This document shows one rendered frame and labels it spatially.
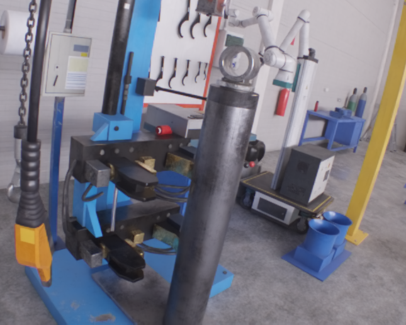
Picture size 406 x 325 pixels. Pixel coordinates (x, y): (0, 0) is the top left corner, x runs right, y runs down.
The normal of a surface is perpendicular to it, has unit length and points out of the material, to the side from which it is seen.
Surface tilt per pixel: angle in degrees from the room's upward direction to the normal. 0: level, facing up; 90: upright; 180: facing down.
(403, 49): 90
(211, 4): 90
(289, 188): 90
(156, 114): 90
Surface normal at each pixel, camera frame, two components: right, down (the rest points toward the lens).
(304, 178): -0.61, 0.10
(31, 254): 0.00, 0.27
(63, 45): 0.70, 0.32
